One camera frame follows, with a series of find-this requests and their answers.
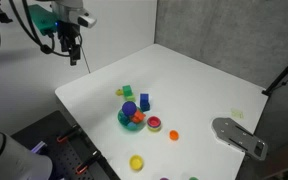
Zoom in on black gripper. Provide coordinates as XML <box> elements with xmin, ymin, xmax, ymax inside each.
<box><xmin>57</xmin><ymin>21</ymin><xmax>80</xmax><ymax>66</ymax></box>

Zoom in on yellow small bowl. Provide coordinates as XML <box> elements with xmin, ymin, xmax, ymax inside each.
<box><xmin>129</xmin><ymin>155</ymin><xmax>144</xmax><ymax>171</ymax></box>

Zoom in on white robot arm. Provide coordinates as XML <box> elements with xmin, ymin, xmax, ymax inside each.
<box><xmin>0</xmin><ymin>66</ymin><xmax>68</xmax><ymax>180</ymax></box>

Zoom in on large green transparent bowl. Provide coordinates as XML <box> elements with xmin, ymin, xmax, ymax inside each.
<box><xmin>117</xmin><ymin>110</ymin><xmax>145</xmax><ymax>131</ymax></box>

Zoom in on teal block in bowl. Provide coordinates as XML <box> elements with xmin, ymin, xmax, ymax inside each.
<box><xmin>127</xmin><ymin>122</ymin><xmax>137</xmax><ymax>130</ymax></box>

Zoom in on orange small bowl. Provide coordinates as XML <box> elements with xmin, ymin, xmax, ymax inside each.
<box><xmin>169</xmin><ymin>130</ymin><xmax>179</xmax><ymax>141</ymax></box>

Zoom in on green small bowl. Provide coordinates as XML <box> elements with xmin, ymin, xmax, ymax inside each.
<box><xmin>189</xmin><ymin>177</ymin><xmax>199</xmax><ymax>180</ymax></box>

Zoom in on yellow toy figure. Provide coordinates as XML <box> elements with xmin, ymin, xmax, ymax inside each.
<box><xmin>115</xmin><ymin>89</ymin><xmax>124</xmax><ymax>96</ymax></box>

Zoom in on green cube block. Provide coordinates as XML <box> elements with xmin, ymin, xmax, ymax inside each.
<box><xmin>122</xmin><ymin>85</ymin><xmax>133</xmax><ymax>97</ymax></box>

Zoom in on lime green flat block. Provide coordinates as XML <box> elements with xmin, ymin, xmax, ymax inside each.
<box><xmin>124</xmin><ymin>95</ymin><xmax>136</xmax><ymax>102</ymax></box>

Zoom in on purple ball block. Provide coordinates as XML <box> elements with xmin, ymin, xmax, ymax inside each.
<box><xmin>122</xmin><ymin>101</ymin><xmax>137</xmax><ymax>116</ymax></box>

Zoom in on red black clamp rear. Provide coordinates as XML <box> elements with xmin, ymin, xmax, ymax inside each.
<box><xmin>56</xmin><ymin>125</ymin><xmax>80</xmax><ymax>143</ymax></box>

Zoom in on red black clamp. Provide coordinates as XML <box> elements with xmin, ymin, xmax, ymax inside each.
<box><xmin>75</xmin><ymin>150</ymin><xmax>101</xmax><ymax>175</ymax></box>
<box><xmin>56</xmin><ymin>125</ymin><xmax>80</xmax><ymax>143</ymax></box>

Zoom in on blue cube blocks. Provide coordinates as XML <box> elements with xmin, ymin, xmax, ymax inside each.
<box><xmin>140</xmin><ymin>94</ymin><xmax>150</xmax><ymax>112</ymax></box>

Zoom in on orange block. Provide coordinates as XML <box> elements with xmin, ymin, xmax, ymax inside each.
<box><xmin>131</xmin><ymin>110</ymin><xmax>146</xmax><ymax>124</ymax></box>

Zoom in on black perforated base board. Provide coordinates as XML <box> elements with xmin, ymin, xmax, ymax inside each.
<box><xmin>12</xmin><ymin>111</ymin><xmax>120</xmax><ymax>180</ymax></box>

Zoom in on red black clamp front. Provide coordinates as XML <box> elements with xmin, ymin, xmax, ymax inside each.
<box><xmin>75</xmin><ymin>150</ymin><xmax>101</xmax><ymax>175</ymax></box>

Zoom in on grey metal mounting plate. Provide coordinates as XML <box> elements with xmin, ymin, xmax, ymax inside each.
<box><xmin>211</xmin><ymin>117</ymin><xmax>268</xmax><ymax>161</ymax></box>

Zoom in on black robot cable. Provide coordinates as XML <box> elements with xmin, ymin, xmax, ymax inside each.
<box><xmin>8</xmin><ymin>0</ymin><xmax>72</xmax><ymax>58</ymax></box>

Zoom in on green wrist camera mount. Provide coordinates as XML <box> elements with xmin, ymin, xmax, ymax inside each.
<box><xmin>28</xmin><ymin>4</ymin><xmax>57</xmax><ymax>36</ymax></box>

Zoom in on black camera stand pole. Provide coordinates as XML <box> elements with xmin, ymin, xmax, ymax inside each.
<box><xmin>262</xmin><ymin>65</ymin><xmax>288</xmax><ymax>96</ymax></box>

